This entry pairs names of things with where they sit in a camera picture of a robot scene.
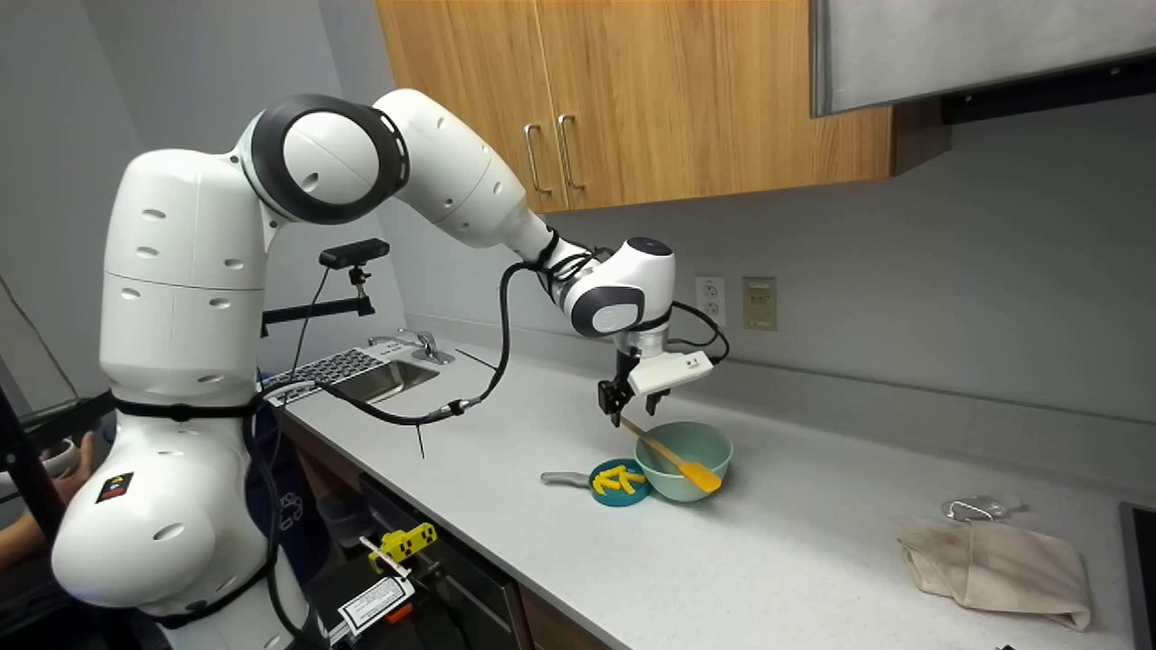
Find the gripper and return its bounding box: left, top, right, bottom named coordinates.
left=597, top=348, right=672, bottom=428

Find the person's forearm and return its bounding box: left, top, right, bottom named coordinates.
left=0, top=518, right=51, bottom=571

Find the wooden spatula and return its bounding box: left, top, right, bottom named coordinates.
left=620, top=415, right=723, bottom=494

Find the blue pan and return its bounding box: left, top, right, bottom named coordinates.
left=540, top=459, right=653, bottom=507

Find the heap of yellow pieces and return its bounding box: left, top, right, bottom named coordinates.
left=592, top=465, right=648, bottom=496

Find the green bowl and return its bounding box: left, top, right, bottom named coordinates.
left=635, top=421, right=733, bottom=503

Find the silver tap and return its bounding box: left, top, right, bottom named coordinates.
left=368, top=329, right=456, bottom=367

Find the steel sink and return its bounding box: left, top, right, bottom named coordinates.
left=338, top=359, right=442, bottom=405

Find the keyboard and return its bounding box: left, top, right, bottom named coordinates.
left=261, top=348, right=389, bottom=405

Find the wide wooden cabinet door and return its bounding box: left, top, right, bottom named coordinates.
left=536, top=0, right=895, bottom=211

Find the white label tag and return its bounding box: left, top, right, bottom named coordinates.
left=338, top=575, right=417, bottom=636

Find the clear glass lid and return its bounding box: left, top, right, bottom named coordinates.
left=941, top=494, right=1022, bottom=524

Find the blue recycling bin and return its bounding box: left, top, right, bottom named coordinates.
left=252, top=406, right=331, bottom=580

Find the narrow wooden cabinet door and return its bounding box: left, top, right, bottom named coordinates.
left=377, top=0, right=570, bottom=214

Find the beige cloth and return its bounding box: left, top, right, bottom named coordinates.
left=896, top=518, right=1092, bottom=631

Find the steel range hood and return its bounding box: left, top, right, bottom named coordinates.
left=809, top=0, right=1156, bottom=125

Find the person's hand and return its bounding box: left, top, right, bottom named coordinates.
left=52, top=431, right=98, bottom=504

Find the hand controller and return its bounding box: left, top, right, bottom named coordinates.
left=0, top=437, right=80, bottom=498

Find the white wall socket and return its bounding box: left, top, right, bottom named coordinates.
left=695, top=275, right=727, bottom=328

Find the beige switch plate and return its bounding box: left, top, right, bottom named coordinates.
left=742, top=276, right=778, bottom=332

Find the silver cabinet door handle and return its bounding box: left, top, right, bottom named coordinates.
left=556, top=113, right=587, bottom=191
left=524, top=123, right=553, bottom=196

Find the camera on mount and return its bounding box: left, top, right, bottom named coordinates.
left=261, top=238, right=392, bottom=338

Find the wooden wall cabinet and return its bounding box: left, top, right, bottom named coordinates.
left=377, top=0, right=951, bottom=214

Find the black cable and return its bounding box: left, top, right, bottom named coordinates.
left=287, top=265, right=332, bottom=382

